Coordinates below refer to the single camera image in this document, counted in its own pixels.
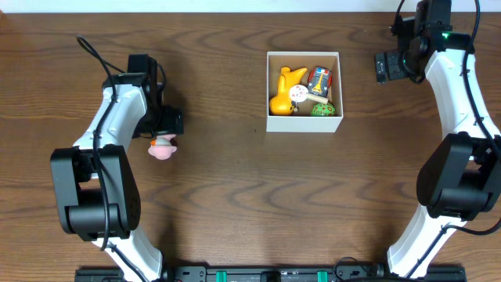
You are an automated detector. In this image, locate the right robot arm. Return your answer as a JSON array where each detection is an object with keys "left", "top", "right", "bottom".
[{"left": 374, "top": 0, "right": 500, "bottom": 281}]

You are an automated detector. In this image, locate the red grey toy truck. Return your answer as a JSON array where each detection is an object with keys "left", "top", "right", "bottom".
[{"left": 307, "top": 67, "right": 332, "bottom": 98}]

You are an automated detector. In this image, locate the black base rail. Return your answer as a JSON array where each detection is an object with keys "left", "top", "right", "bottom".
[{"left": 74, "top": 262, "right": 467, "bottom": 282}]

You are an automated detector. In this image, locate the wooden pellet drum toy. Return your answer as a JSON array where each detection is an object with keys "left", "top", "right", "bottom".
[{"left": 289, "top": 85, "right": 329, "bottom": 112}]

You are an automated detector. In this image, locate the green patterned ball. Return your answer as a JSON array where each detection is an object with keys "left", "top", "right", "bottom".
[{"left": 310, "top": 103, "right": 336, "bottom": 117}]

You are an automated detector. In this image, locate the orange rubber dog toy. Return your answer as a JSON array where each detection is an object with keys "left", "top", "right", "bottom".
[{"left": 269, "top": 67, "right": 308, "bottom": 116}]

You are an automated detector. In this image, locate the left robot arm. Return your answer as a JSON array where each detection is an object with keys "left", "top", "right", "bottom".
[{"left": 50, "top": 54, "right": 184, "bottom": 281}]

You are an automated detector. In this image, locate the pink white bunny figure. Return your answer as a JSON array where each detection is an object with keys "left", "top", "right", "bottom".
[{"left": 148, "top": 134, "right": 178, "bottom": 161}]

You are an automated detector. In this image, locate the white cardboard box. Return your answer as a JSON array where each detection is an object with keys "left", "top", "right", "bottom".
[{"left": 266, "top": 52, "right": 344, "bottom": 132}]

